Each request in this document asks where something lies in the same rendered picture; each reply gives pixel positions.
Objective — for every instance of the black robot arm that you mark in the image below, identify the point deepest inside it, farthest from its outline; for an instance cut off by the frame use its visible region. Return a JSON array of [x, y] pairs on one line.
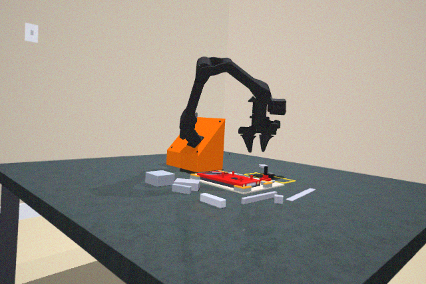
[[210, 66]]

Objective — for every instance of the red rectangular plate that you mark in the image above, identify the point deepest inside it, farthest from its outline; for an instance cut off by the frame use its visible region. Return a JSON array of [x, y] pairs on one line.
[[227, 179]]

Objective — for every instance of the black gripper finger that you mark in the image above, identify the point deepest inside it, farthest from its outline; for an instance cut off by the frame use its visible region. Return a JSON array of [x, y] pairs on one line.
[[248, 141], [264, 139]]

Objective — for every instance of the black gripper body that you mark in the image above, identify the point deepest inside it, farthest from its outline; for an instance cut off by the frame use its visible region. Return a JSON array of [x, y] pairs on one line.
[[255, 128]]

